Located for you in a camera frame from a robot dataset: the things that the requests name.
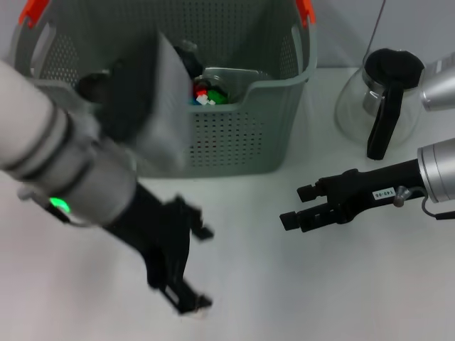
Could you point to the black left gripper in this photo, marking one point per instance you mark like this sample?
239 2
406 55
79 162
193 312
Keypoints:
163 234

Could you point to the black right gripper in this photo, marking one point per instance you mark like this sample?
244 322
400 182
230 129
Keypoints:
369 193

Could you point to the green toy brick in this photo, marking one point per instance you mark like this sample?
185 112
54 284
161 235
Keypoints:
217 96

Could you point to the white toy brick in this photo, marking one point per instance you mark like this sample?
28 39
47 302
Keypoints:
207 99

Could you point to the small red toy brick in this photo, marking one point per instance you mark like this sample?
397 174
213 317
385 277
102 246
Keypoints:
200 90

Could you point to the glass teacup with black holder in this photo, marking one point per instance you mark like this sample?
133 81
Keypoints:
190 58
213 80

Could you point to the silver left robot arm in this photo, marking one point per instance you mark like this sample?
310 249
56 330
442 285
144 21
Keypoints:
71 152

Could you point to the grey perforated storage basket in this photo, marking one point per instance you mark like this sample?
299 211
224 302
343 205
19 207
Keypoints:
231 142

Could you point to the dark clay teapot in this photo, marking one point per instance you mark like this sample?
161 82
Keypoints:
90 87

